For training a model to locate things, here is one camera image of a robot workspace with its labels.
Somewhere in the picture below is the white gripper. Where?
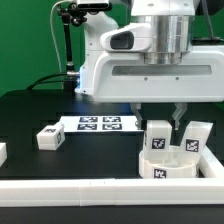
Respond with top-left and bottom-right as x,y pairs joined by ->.
92,46 -> 224,129

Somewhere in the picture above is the white round stool seat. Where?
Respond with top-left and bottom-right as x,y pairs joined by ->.
139,146 -> 199,179

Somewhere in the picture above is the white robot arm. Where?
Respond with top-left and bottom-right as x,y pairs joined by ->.
77,0 -> 224,121

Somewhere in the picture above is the white sheet with tags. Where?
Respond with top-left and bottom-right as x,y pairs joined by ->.
60,116 -> 139,133

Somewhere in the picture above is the white U-shaped obstacle fence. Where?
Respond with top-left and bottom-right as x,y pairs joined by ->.
0,149 -> 224,207

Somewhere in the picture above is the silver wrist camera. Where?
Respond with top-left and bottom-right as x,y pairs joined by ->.
100,23 -> 152,52

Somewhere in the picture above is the black camera stand pole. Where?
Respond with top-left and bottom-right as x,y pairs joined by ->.
57,2 -> 87,95

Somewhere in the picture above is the black cable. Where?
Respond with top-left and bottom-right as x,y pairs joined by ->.
26,72 -> 79,91

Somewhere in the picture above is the white cable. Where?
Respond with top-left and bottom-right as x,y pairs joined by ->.
49,0 -> 72,74

